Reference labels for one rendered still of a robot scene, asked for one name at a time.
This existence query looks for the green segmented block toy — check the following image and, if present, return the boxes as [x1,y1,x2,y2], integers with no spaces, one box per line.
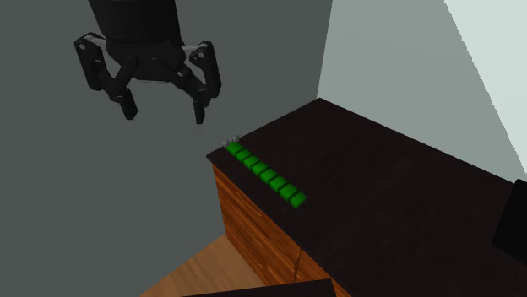
[222,134,307,209]

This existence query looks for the wooden chest of drawers, dark top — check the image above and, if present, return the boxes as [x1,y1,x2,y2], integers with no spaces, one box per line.
[205,97,527,297]

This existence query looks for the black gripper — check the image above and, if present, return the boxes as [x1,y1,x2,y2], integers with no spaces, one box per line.
[73,0,223,126]

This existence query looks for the black robot stand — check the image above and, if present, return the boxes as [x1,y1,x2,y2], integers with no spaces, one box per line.
[491,178,527,267]

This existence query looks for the dark brown table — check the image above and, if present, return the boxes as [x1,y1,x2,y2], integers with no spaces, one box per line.
[181,278,337,297]

